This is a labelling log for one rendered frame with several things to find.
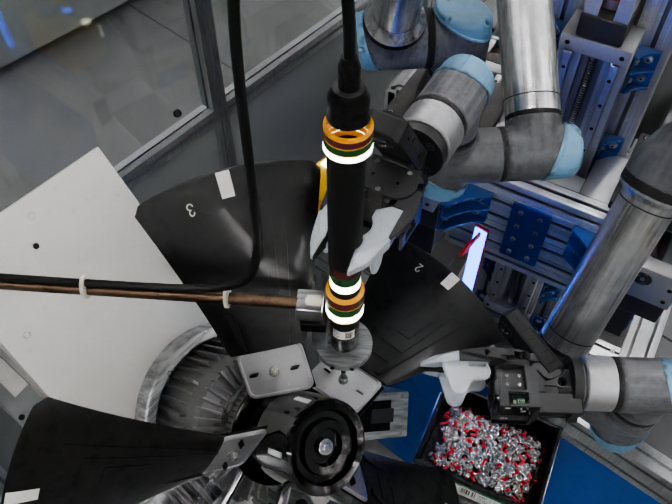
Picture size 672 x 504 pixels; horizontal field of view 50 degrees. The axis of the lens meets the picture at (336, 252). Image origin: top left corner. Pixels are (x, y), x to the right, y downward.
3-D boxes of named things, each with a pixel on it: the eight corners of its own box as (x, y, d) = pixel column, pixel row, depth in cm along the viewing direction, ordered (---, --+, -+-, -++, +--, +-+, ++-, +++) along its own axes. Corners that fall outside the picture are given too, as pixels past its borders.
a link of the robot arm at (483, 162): (495, 204, 99) (510, 145, 91) (415, 208, 99) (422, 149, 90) (484, 164, 104) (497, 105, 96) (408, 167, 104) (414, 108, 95)
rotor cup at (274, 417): (206, 455, 91) (258, 480, 80) (262, 355, 96) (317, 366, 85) (286, 500, 98) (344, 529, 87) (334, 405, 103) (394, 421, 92)
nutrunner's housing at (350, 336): (327, 368, 90) (321, 71, 54) (329, 341, 92) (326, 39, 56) (358, 370, 90) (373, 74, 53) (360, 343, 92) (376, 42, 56)
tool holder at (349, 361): (296, 368, 87) (293, 325, 79) (302, 319, 91) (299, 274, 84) (370, 373, 87) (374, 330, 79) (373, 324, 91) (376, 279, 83)
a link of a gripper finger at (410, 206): (403, 251, 73) (427, 192, 78) (404, 242, 72) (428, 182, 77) (359, 239, 74) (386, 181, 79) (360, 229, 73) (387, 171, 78)
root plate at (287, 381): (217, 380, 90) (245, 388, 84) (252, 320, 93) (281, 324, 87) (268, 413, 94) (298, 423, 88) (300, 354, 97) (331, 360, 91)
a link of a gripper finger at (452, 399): (419, 401, 97) (489, 402, 96) (419, 360, 100) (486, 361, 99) (418, 409, 99) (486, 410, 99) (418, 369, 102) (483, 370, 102)
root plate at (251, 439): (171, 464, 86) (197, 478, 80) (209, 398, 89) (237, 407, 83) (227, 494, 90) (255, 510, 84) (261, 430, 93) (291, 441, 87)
